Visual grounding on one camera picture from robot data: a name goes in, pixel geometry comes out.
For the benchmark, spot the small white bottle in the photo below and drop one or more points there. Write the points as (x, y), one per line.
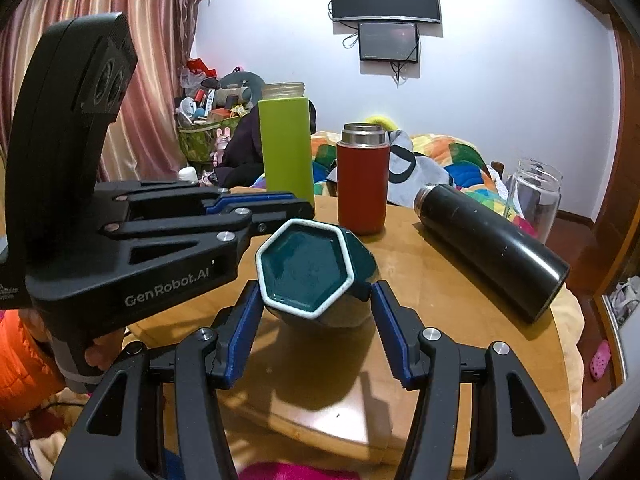
(188, 174)

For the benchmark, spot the clear glass jar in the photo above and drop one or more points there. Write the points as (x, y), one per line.
(535, 191)

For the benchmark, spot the green tall bottle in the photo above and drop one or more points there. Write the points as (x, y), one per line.
(284, 123)

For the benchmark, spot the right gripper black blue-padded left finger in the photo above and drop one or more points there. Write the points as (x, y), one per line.
(120, 432)

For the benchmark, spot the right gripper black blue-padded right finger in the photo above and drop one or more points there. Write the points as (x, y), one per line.
(514, 434)

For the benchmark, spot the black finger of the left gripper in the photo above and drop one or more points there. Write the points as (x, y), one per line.
(258, 218)

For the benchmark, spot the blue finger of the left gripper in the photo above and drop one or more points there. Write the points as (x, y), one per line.
(175, 197)

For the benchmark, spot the dark purple jacket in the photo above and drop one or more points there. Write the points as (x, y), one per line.
(242, 162)

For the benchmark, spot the white radiator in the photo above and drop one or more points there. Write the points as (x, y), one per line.
(604, 425)

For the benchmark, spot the hand holding left gripper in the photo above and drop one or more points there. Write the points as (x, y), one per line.
(105, 350)

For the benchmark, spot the red thermos bottle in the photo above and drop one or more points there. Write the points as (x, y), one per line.
(363, 157)

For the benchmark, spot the green basket of toys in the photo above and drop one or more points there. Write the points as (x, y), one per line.
(211, 109)

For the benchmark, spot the colourful patchwork quilt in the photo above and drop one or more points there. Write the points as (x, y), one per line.
(450, 164)

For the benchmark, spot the black thermos lying down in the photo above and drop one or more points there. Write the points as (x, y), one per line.
(526, 271)

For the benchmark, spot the pink striped curtain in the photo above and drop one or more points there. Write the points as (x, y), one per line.
(142, 144)

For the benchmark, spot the small black wall monitor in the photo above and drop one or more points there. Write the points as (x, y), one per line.
(385, 41)

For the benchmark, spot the grey black garment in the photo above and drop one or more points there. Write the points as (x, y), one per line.
(375, 167)

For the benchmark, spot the dark green hexagonal ceramic cup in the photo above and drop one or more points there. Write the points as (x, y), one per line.
(313, 273)

